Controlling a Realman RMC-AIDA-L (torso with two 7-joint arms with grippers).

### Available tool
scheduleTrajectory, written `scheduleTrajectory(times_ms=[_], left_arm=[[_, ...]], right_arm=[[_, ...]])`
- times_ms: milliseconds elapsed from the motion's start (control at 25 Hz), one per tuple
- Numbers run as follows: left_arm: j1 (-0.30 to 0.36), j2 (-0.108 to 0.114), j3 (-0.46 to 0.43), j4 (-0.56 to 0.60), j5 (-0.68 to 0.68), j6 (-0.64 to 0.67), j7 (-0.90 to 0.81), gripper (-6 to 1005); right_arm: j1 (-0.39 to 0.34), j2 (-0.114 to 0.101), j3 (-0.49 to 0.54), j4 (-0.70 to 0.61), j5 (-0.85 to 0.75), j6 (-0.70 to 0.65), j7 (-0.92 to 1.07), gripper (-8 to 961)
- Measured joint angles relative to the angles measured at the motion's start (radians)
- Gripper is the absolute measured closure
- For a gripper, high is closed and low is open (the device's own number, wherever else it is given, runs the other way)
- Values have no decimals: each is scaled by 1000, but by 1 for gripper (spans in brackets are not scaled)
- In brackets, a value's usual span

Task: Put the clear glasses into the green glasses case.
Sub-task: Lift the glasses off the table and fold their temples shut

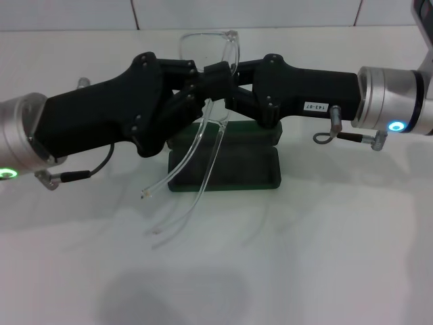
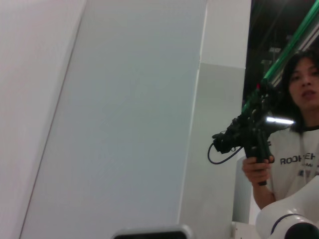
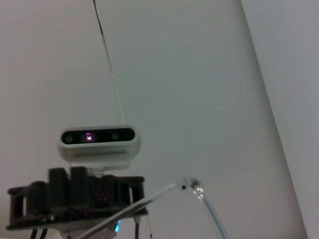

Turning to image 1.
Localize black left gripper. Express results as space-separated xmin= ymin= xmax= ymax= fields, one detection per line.
xmin=28 ymin=52 xmax=217 ymax=165

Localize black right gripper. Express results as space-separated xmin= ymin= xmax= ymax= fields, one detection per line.
xmin=204 ymin=53 xmax=366 ymax=128

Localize clear plastic glasses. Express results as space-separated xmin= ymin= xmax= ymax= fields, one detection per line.
xmin=140 ymin=29 xmax=241 ymax=236

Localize green glasses case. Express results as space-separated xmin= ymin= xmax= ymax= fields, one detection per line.
xmin=165 ymin=120 xmax=283 ymax=193

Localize silver right connector post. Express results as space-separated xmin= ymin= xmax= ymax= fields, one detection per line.
xmin=329 ymin=105 xmax=343 ymax=131

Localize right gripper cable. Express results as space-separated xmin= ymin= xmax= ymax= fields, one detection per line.
xmin=313 ymin=130 xmax=388 ymax=152

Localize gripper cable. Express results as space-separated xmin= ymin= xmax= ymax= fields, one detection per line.
xmin=313 ymin=130 xmax=388 ymax=152
xmin=33 ymin=142 xmax=114 ymax=192

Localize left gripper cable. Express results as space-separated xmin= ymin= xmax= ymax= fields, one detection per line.
xmin=33 ymin=142 xmax=114 ymax=192

